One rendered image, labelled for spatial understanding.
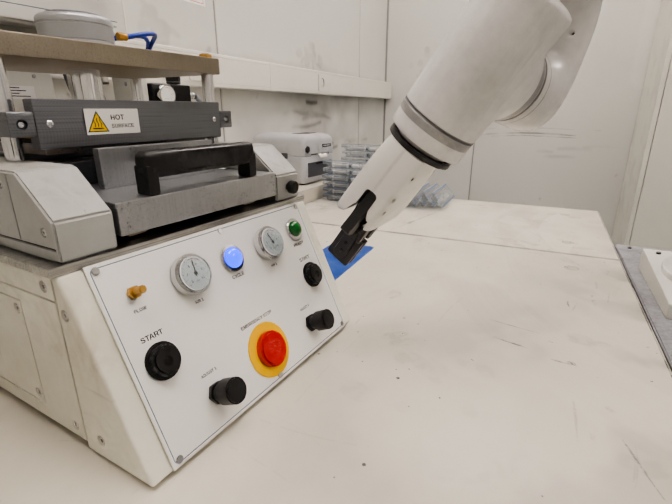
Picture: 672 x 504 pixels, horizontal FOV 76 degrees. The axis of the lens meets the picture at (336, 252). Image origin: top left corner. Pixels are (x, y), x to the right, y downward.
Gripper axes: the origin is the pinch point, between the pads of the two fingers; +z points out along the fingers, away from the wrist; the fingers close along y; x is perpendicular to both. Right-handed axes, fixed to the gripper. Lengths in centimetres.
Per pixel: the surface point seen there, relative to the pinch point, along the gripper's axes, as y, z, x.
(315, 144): -85, 30, -50
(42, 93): 8.8, 11.0, -47.5
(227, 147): 8.9, -4.1, -15.3
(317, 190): -79, 40, -39
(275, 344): 11.6, 8.8, 2.8
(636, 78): -243, -49, 15
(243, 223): 8.0, 2.6, -9.7
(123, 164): 16.9, 1.1, -20.1
